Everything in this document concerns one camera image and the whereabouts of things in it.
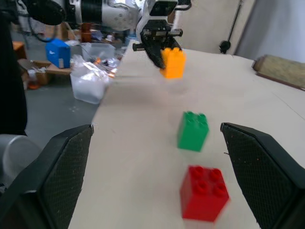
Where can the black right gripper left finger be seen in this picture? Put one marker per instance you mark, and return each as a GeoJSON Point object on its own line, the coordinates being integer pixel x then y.
{"type": "Point", "coordinates": [35, 181]}

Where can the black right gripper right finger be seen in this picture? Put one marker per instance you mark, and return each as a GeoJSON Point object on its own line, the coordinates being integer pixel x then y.
{"type": "Point", "coordinates": [267, 171]}

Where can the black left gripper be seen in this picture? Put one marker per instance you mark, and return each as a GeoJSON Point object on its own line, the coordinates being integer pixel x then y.
{"type": "Point", "coordinates": [157, 32]}

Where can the orange toy brick cube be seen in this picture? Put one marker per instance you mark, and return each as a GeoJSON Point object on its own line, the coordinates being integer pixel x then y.
{"type": "Point", "coordinates": [174, 64]}

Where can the silver robot body part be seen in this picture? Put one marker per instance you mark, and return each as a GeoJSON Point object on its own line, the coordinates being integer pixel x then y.
{"type": "Point", "coordinates": [17, 156]}

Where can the clear plastic storage box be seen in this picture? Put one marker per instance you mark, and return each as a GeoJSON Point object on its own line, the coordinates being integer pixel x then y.
{"type": "Point", "coordinates": [100, 51]}

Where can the red toy brick cube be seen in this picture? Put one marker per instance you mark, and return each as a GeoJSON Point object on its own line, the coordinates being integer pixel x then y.
{"type": "Point", "coordinates": [202, 195]}

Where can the brown wooden block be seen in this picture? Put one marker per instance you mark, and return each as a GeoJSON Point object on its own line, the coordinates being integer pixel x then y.
{"type": "Point", "coordinates": [86, 32]}

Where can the clear plastic bin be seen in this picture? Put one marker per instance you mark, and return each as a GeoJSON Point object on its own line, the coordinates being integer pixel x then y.
{"type": "Point", "coordinates": [88, 81]}

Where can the green toy brick cube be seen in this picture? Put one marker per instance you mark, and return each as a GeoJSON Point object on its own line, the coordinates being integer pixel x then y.
{"type": "Point", "coordinates": [191, 132]}

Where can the rolled beige mat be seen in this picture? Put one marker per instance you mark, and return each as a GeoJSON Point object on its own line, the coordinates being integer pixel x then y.
{"type": "Point", "coordinates": [282, 69]}

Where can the black robot torso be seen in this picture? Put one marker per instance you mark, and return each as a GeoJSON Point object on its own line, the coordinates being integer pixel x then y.
{"type": "Point", "coordinates": [10, 78]}

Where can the blue box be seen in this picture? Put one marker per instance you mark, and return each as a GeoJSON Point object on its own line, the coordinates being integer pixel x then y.
{"type": "Point", "coordinates": [58, 53]}

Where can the brown cardboard box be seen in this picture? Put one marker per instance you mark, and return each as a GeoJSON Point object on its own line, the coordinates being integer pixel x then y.
{"type": "Point", "coordinates": [45, 70]}

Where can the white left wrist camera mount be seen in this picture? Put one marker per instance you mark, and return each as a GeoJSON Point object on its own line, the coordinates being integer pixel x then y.
{"type": "Point", "coordinates": [155, 12]}

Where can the black wall plug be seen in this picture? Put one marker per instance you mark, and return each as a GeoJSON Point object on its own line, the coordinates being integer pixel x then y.
{"type": "Point", "coordinates": [224, 47]}

